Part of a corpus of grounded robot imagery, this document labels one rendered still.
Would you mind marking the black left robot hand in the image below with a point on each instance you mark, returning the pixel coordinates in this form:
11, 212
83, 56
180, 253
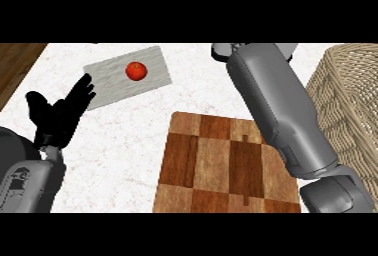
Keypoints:
58, 115

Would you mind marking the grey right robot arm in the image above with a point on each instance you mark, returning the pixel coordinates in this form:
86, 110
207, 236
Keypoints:
282, 113

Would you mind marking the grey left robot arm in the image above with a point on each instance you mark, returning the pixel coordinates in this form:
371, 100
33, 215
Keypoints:
27, 180

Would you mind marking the grey cutting board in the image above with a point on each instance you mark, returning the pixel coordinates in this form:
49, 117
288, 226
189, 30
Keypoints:
129, 77

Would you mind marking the checkered wooden cutting board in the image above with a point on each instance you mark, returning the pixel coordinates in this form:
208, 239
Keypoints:
222, 166

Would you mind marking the tan wicker basket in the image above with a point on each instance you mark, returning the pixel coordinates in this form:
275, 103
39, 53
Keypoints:
347, 113

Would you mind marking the brown wooden cabinet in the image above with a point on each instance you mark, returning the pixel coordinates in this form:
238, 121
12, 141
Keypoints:
15, 66

